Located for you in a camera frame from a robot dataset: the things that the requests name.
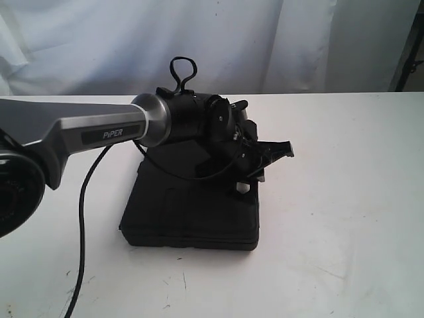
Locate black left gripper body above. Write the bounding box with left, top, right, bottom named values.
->
left=195, top=99, right=265, bottom=181

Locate black plastic tool case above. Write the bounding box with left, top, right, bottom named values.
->
left=119, top=140, right=260, bottom=251

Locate left silver black robot arm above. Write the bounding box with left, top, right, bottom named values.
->
left=1, top=87, right=265, bottom=236

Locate white backdrop curtain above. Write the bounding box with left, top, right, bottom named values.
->
left=1, top=1, right=419, bottom=95

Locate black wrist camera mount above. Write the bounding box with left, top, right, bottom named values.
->
left=258, top=141, right=294, bottom=167

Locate black metal stand frame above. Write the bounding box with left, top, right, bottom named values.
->
left=394, top=1, right=423, bottom=92

